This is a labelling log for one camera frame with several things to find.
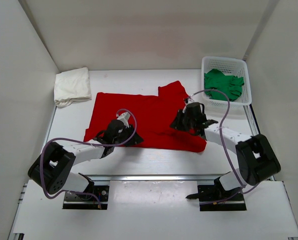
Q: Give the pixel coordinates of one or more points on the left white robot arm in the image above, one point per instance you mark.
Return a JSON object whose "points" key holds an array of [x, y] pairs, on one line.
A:
{"points": [[53, 167]]}

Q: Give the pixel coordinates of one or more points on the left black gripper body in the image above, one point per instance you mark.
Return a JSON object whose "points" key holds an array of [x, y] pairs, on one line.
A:
{"points": [[126, 134]]}

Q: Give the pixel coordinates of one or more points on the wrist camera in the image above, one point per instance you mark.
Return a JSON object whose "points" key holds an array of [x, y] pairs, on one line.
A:
{"points": [[124, 118], [188, 100]]}

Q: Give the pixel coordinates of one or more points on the red t shirt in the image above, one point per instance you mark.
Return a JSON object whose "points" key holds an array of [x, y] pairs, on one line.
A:
{"points": [[152, 114]]}

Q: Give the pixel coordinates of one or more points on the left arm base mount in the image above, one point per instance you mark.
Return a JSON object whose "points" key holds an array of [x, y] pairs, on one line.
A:
{"points": [[101, 189]]}

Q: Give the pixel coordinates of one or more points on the white t shirt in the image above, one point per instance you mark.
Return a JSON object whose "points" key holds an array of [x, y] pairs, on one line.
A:
{"points": [[72, 86]]}

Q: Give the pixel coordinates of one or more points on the white plastic basket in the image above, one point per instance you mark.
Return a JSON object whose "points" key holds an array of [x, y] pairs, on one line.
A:
{"points": [[229, 67]]}

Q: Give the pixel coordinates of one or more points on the green t shirt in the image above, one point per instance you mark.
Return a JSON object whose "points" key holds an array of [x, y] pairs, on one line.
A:
{"points": [[230, 85]]}

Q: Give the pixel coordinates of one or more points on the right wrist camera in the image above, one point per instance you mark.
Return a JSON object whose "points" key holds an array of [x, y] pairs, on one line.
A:
{"points": [[188, 100]]}

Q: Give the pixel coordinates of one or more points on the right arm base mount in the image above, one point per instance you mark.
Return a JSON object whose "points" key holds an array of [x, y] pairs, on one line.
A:
{"points": [[212, 198]]}

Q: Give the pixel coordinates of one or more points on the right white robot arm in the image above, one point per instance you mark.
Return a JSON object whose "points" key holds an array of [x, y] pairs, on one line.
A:
{"points": [[255, 156]]}

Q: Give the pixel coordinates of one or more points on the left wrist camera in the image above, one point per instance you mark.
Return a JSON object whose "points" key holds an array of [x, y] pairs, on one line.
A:
{"points": [[124, 118]]}

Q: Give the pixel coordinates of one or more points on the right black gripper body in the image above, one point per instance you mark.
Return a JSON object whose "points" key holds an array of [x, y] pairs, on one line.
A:
{"points": [[184, 122]]}

